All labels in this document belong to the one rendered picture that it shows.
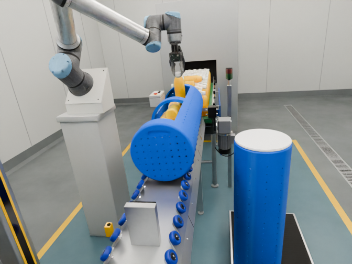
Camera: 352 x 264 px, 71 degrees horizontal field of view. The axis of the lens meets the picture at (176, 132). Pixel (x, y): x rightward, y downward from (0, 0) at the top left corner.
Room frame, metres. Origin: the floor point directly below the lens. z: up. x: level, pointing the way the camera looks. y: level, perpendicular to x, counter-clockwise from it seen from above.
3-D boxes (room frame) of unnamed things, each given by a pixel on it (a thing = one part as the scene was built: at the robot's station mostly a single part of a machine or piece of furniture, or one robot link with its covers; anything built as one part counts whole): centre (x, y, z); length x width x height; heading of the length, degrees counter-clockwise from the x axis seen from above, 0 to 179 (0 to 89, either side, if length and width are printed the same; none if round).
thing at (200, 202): (1.88, -0.16, 0.31); 0.06 x 0.06 x 0.63; 80
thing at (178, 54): (1.62, -0.04, 1.47); 0.09 x 0.08 x 0.12; 169
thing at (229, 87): (2.27, -0.53, 0.55); 0.04 x 0.04 x 1.10; 80
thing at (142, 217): (0.65, 0.13, 1.00); 0.10 x 0.04 x 0.15; 80
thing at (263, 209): (1.16, -0.44, 0.59); 0.28 x 0.28 x 0.88
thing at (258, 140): (1.16, -0.44, 1.03); 0.28 x 0.28 x 0.01
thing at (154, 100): (2.21, 0.14, 1.05); 0.20 x 0.10 x 0.10; 170
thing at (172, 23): (1.62, -0.04, 1.64); 0.10 x 0.09 x 0.12; 85
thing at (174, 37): (1.62, -0.05, 1.55); 0.10 x 0.09 x 0.05; 79
